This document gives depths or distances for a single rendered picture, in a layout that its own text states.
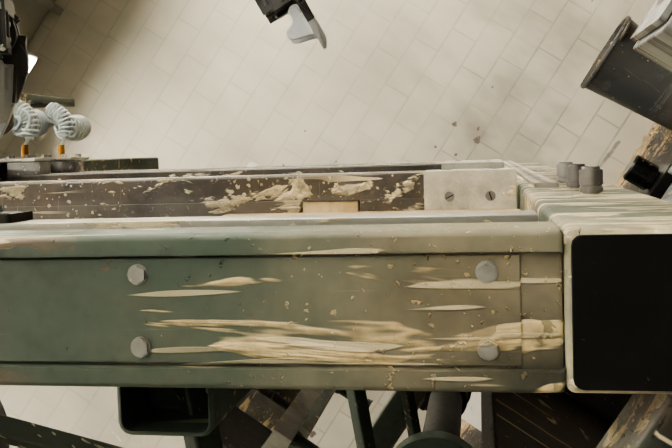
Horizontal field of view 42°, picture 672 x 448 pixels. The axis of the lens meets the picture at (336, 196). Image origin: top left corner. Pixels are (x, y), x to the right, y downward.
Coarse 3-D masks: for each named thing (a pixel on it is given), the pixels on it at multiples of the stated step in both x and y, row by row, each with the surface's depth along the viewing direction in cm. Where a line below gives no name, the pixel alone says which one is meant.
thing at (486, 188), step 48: (0, 192) 131; (48, 192) 129; (96, 192) 128; (144, 192) 127; (192, 192) 126; (240, 192) 125; (288, 192) 124; (336, 192) 123; (384, 192) 121; (432, 192) 120; (480, 192) 119
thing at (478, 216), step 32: (0, 224) 90; (32, 224) 90; (64, 224) 89; (96, 224) 89; (128, 224) 88; (160, 224) 88; (192, 224) 87; (224, 224) 87; (256, 224) 86; (288, 224) 86; (320, 224) 85; (352, 224) 85
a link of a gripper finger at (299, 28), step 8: (296, 8) 155; (296, 16) 155; (296, 24) 155; (304, 24) 155; (312, 24) 154; (288, 32) 156; (296, 32) 155; (304, 32) 155; (312, 32) 155; (320, 32) 155; (320, 40) 156
